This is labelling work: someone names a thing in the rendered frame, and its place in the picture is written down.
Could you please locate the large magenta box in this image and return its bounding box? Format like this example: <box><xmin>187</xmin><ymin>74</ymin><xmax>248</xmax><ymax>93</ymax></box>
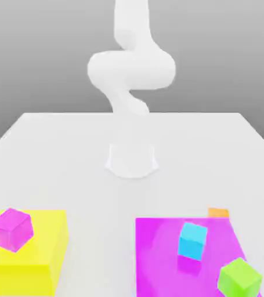
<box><xmin>135</xmin><ymin>216</ymin><xmax>263</xmax><ymax>297</ymax></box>

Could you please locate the small magenta cube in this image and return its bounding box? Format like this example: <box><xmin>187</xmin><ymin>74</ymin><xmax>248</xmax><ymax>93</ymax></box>
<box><xmin>0</xmin><ymin>207</ymin><xmax>34</xmax><ymax>253</ymax></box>

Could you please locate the small green cube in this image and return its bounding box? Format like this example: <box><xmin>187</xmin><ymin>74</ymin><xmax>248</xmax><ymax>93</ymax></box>
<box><xmin>216</xmin><ymin>256</ymin><xmax>263</xmax><ymax>297</ymax></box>

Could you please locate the large yellow box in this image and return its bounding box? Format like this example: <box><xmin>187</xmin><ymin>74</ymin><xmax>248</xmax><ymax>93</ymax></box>
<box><xmin>0</xmin><ymin>209</ymin><xmax>70</xmax><ymax>297</ymax></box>

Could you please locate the small orange cube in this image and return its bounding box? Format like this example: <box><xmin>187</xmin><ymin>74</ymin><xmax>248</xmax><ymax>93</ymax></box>
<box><xmin>207</xmin><ymin>207</ymin><xmax>230</xmax><ymax>219</ymax></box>

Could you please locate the small cyan cube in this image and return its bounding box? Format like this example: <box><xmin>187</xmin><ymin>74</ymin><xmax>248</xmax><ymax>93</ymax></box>
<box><xmin>177</xmin><ymin>222</ymin><xmax>208</xmax><ymax>262</ymax></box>

